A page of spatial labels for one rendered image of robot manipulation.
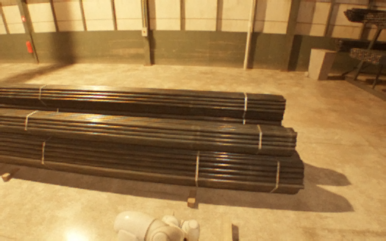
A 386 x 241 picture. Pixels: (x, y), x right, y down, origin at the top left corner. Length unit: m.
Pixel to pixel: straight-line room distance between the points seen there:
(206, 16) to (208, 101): 6.86
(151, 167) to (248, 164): 1.10
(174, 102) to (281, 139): 1.35
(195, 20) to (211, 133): 7.37
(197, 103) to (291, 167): 1.33
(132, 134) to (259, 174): 1.50
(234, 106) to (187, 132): 0.72
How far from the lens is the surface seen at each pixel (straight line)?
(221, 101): 2.51
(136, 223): 1.02
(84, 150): 2.77
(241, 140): 2.21
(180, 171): 2.33
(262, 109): 2.58
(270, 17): 9.36
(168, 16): 9.35
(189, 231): 1.51
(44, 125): 3.02
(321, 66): 8.63
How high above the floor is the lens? 1.89
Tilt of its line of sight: 27 degrees down
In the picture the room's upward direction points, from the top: 1 degrees clockwise
